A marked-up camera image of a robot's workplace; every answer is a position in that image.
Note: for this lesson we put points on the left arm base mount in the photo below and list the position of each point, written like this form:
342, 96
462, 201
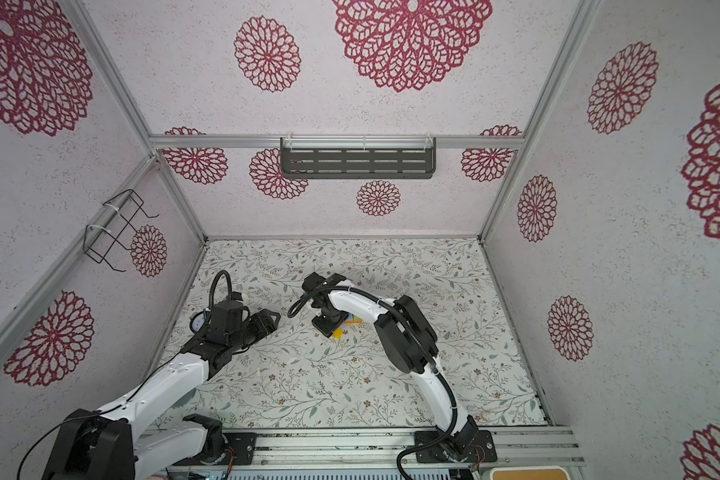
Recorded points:
221, 447

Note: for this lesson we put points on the orange topped white box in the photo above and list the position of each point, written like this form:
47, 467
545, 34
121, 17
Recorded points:
529, 473

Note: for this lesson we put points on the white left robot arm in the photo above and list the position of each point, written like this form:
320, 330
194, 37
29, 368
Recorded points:
112, 443

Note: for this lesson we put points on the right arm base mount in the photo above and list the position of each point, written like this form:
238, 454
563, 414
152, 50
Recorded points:
476, 445

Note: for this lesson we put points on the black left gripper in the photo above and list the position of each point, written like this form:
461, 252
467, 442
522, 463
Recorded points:
264, 322

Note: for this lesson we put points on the black wire wall rack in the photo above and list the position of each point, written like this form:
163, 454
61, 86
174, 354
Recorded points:
103, 236

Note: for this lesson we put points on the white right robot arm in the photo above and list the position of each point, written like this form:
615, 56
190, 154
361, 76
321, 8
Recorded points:
409, 342

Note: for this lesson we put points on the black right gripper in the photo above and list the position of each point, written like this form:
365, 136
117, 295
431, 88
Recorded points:
325, 329

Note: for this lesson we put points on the dark grey wall shelf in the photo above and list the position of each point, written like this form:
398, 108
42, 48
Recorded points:
362, 159

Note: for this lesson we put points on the small black alarm clock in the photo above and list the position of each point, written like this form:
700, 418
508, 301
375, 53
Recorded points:
198, 321

